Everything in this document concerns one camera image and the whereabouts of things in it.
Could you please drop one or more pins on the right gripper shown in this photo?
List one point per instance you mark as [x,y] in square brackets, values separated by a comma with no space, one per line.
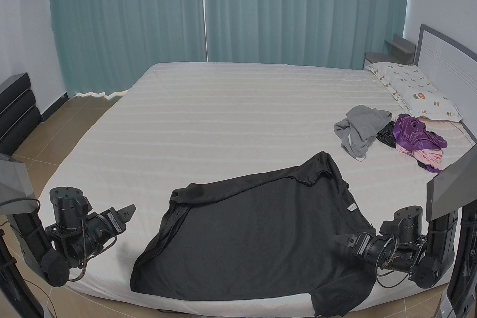
[374,253]

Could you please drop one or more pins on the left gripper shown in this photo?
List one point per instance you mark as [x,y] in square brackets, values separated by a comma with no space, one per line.
[98,234]

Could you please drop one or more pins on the black T-shirt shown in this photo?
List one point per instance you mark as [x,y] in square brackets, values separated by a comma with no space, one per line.
[253,234]

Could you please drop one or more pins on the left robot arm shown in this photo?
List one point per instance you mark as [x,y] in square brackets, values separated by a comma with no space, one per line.
[15,182]

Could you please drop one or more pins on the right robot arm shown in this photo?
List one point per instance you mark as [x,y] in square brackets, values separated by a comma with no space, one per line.
[447,193]

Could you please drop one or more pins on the black glossy garment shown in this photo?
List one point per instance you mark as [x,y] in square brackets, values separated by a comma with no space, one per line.
[386,135]

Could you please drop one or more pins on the grey garment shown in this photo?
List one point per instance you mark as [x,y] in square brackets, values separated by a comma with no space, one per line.
[365,126]

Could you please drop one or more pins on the pink garment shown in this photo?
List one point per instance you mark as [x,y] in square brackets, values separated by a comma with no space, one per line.
[428,158]

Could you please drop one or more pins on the purple satin garment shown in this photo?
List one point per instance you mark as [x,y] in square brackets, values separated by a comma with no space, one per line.
[413,132]

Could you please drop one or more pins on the bed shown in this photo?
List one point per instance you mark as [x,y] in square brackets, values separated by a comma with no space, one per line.
[223,115]

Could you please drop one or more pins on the black chest of drawers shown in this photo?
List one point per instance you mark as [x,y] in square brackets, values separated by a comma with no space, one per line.
[15,111]

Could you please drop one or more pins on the white printed pillow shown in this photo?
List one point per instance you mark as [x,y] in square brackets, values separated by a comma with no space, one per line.
[413,89]

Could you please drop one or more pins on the grey bedside table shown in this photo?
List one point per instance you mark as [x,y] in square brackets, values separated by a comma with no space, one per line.
[387,57]

